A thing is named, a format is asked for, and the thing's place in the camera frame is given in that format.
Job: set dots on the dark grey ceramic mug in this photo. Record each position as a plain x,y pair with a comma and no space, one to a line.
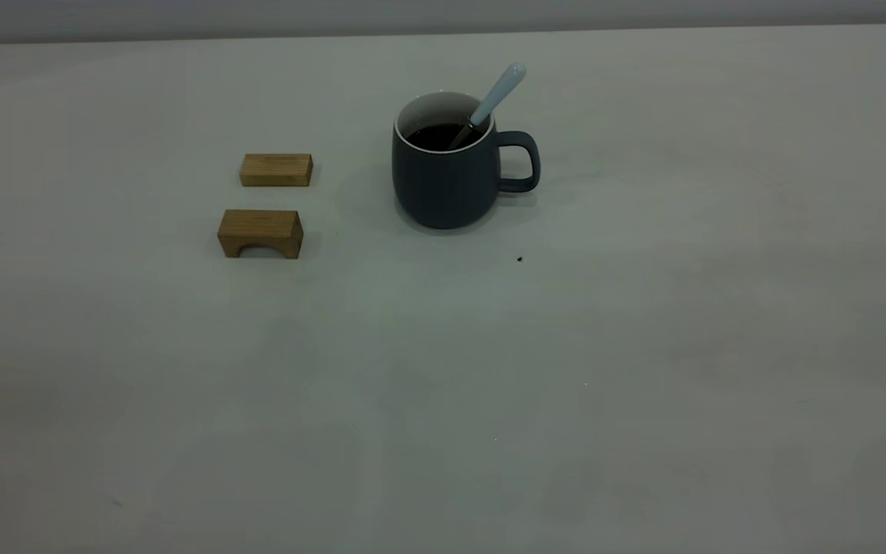
443,188

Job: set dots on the arched wooden block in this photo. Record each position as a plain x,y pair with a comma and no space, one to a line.
260,225

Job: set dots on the flat rectangular wooden block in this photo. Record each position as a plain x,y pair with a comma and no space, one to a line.
275,171

